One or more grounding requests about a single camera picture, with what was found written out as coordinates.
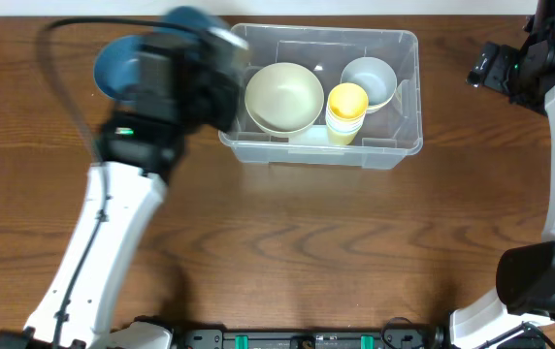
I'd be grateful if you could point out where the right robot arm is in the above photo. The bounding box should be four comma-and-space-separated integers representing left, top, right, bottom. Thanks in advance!
435, 0, 555, 348

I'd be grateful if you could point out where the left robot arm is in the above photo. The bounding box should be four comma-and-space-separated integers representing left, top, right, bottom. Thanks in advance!
0, 27, 248, 348

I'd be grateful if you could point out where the large cream bowl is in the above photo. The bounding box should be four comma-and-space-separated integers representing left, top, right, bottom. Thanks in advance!
244, 62, 325, 138

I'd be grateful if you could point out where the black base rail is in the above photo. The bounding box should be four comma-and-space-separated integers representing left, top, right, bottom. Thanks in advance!
172, 317, 451, 349

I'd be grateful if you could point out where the small grey bowl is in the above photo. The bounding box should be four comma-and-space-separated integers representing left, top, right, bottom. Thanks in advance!
341, 57, 398, 108

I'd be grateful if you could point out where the left black cable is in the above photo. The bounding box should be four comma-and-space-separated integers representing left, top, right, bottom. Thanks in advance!
37, 16, 201, 349

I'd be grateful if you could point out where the blue bowl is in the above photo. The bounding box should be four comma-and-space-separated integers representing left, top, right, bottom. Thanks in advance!
160, 6, 230, 31
93, 35, 141, 99

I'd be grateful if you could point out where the yellow cup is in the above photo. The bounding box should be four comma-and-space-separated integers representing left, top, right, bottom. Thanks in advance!
327, 127, 359, 145
327, 82, 369, 120

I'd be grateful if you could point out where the small white bowl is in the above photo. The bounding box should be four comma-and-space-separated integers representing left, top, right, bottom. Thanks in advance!
366, 104, 385, 114

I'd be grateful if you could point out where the clear plastic storage container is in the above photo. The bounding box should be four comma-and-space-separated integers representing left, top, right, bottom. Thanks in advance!
219, 23, 424, 170

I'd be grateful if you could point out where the light blue cup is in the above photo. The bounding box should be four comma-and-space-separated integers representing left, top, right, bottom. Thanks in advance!
325, 115, 364, 134

